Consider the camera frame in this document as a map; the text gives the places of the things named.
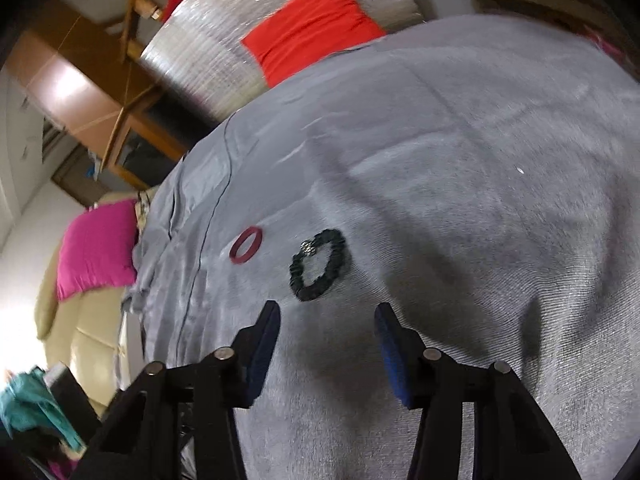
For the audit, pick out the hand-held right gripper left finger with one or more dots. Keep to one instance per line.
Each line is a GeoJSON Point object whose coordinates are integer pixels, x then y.
{"type": "Point", "coordinates": [262, 350]}

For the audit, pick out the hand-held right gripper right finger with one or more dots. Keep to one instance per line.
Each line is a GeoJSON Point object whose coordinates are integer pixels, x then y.
{"type": "Point", "coordinates": [395, 355]}

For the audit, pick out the grey tablecloth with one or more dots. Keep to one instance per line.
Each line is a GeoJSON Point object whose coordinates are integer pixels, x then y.
{"type": "Point", "coordinates": [450, 185]}

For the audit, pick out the beige sofa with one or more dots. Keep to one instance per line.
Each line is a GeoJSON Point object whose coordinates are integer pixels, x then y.
{"type": "Point", "coordinates": [80, 330]}

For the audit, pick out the pink cushion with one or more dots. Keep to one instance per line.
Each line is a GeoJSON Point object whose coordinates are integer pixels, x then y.
{"type": "Point", "coordinates": [95, 250]}

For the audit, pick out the teal cloth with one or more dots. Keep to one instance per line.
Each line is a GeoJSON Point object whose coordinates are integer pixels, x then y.
{"type": "Point", "coordinates": [30, 400]}

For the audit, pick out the silver foil mat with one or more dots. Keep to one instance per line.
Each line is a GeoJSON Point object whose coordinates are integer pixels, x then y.
{"type": "Point", "coordinates": [200, 50]}

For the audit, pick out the wooden cabinet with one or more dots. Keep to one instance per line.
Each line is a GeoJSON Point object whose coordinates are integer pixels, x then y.
{"type": "Point", "coordinates": [75, 85]}

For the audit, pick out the red cushion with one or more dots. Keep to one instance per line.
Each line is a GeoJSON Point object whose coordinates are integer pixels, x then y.
{"type": "Point", "coordinates": [310, 25]}

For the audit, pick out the wooden stair railing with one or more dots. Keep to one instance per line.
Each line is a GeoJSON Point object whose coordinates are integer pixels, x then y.
{"type": "Point", "coordinates": [136, 5]}

